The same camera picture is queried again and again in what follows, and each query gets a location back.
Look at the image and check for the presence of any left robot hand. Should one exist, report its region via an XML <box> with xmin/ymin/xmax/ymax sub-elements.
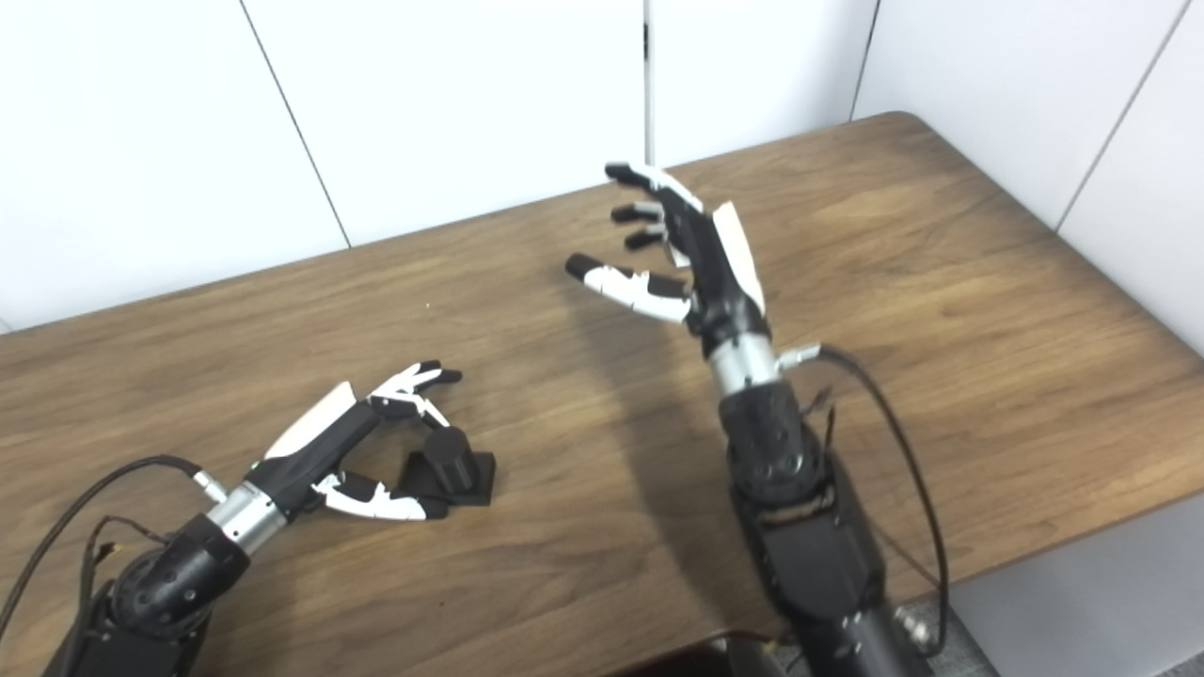
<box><xmin>246</xmin><ymin>360</ymin><xmax>464</xmax><ymax>523</ymax></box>

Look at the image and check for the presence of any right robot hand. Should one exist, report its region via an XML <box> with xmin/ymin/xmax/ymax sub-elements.
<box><xmin>565</xmin><ymin>162</ymin><xmax>772</xmax><ymax>358</ymax></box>

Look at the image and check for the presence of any black peg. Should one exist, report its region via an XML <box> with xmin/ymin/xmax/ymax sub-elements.
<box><xmin>395</xmin><ymin>426</ymin><xmax>498</xmax><ymax>509</ymax></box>

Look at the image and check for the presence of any thin right arm wire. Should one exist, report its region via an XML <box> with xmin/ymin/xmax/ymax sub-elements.
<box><xmin>803</xmin><ymin>384</ymin><xmax>840</xmax><ymax>454</ymax></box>

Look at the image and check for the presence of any thin arm wire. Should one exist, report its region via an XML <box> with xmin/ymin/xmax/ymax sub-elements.
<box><xmin>83</xmin><ymin>514</ymin><xmax>172</xmax><ymax>605</ymax></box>
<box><xmin>803</xmin><ymin>384</ymin><xmax>840</xmax><ymax>454</ymax></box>

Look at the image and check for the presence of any thin left arm wire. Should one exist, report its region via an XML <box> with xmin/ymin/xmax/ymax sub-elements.
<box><xmin>83</xmin><ymin>514</ymin><xmax>172</xmax><ymax>605</ymax></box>

